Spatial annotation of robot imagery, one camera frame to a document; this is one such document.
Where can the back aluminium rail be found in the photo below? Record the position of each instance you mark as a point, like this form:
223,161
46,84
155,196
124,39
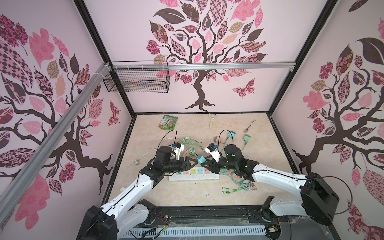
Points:
220,66

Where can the cream vegetable peeler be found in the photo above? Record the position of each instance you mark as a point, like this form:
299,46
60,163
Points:
212,119

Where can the green snack packet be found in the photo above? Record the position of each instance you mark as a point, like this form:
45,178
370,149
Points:
168,122

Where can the white vented cable duct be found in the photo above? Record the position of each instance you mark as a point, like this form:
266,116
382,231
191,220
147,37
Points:
193,232

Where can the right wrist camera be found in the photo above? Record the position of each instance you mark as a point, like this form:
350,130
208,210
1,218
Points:
213,150

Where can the black front base frame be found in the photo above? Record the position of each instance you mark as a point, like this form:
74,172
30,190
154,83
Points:
280,228

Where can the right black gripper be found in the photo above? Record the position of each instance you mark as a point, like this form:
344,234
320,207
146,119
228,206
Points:
213,165

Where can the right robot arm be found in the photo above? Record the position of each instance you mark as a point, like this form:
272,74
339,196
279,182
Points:
312,196

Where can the aluminium rail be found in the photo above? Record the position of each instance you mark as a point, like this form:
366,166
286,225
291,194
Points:
220,66
22,181

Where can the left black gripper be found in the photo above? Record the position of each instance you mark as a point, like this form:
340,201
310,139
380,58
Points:
187,166

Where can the left aluminium rail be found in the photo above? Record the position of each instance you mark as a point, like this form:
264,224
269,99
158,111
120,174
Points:
22,181

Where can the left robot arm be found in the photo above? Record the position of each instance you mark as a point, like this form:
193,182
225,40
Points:
115,218

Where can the teal charger plug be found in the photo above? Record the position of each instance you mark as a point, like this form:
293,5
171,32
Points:
231,135
201,159

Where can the black wire basket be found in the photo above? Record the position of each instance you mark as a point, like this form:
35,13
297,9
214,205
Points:
138,77

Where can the green charger plug right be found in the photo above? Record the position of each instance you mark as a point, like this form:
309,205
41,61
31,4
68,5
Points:
246,140

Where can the white multicolour power strip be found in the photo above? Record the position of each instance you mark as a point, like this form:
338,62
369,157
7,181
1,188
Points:
194,174

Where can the metal fork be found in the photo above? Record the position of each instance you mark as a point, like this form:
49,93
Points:
247,129

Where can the light green charger plug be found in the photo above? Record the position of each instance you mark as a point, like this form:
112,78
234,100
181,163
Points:
192,152

